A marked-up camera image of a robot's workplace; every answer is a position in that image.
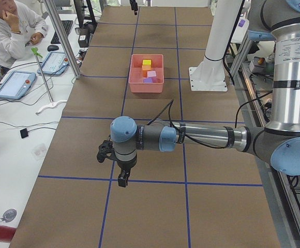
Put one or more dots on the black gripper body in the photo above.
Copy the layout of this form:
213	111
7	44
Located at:
125	165
133	5

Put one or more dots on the yellow foam block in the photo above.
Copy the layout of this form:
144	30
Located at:
147	62

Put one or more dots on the orange foam block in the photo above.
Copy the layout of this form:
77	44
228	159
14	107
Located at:
145	70

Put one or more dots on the pink foam block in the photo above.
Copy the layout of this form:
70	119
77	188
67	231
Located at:
151	74

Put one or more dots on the purple foam block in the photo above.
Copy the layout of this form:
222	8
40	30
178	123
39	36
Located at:
148	80

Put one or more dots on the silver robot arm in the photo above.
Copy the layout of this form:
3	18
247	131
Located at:
178	95

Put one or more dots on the pink plastic bin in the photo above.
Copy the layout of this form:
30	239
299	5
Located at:
135	80

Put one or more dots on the black box with label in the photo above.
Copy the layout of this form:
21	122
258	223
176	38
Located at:
85	35

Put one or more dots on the black computer mouse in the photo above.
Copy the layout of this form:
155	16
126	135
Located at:
52	47

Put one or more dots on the far blue teach pendant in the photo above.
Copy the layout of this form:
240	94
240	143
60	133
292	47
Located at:
54	64

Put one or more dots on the blue teach pendant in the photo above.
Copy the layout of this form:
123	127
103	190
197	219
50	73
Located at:
54	64
16	85

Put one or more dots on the small black square device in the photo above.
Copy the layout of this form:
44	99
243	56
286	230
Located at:
24	133

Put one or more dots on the silver stand with green clip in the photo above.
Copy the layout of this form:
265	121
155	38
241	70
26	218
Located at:
52	103

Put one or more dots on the round metal disc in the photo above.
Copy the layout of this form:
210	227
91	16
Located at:
8	216

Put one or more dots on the person in white hoodie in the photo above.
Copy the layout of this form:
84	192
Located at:
19	26

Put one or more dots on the near blue teach pendant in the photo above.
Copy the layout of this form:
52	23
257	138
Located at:
16	85

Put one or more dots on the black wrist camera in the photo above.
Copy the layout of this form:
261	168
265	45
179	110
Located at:
105	151

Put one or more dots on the aluminium frame post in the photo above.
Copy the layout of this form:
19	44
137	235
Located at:
58	26

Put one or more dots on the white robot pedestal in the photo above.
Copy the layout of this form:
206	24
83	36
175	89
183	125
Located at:
209	75

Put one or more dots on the aluminium frame rack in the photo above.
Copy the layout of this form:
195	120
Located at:
282	191

